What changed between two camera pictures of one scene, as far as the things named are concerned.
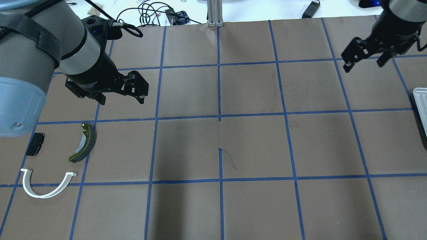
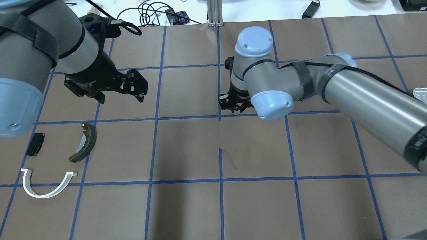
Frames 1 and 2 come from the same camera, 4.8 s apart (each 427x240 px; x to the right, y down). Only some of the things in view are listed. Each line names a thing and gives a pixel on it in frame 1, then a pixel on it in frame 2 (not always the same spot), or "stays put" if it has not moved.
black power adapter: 311,10 stays put
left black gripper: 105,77 stays put
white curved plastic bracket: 26,184 stays put
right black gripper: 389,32 → 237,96
